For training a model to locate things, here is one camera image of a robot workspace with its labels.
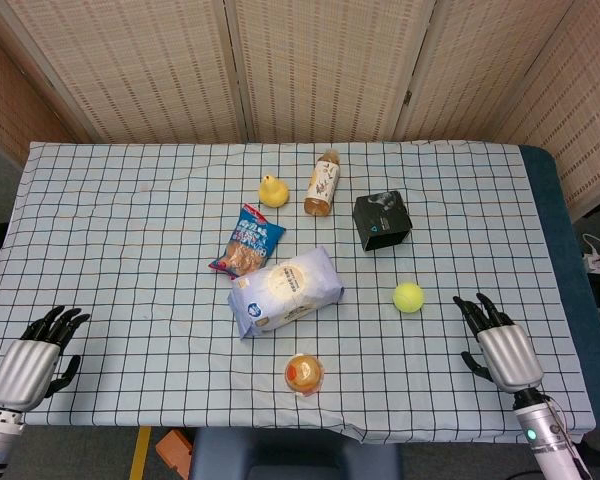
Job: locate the dark blue table pad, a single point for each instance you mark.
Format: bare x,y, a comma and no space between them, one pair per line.
545,200

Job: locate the woven folding screen panel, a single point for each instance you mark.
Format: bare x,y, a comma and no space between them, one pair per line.
480,65
130,65
10,100
325,65
590,125

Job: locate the yellow floor tape strip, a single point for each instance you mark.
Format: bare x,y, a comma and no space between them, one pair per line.
140,452

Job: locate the black cardboard box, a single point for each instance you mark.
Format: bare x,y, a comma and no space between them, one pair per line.
380,220

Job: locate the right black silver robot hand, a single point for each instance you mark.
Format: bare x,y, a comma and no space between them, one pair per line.
510,355

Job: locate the yellow tennis ball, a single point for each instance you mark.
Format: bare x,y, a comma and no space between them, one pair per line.
408,297

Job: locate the blue snack bag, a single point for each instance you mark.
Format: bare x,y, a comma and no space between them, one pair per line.
250,240

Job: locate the yellow rubber duck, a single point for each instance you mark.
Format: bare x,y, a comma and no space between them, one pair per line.
273,192

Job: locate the orange block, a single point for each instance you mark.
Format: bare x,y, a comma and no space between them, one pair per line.
172,447

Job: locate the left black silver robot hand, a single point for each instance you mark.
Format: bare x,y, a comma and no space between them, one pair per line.
25,370

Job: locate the checked light blue tablecloth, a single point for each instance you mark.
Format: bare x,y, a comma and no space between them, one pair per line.
130,250

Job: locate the pale lavender bread bag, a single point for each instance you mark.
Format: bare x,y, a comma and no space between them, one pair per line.
285,290

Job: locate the orange jelly cup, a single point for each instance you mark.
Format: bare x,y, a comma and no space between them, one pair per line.
306,374

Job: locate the dark blue base housing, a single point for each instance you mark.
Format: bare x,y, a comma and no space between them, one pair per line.
290,457

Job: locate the metal screen hinge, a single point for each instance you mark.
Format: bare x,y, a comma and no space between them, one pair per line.
407,97

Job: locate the amber tea bottle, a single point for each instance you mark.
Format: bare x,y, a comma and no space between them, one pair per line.
324,182

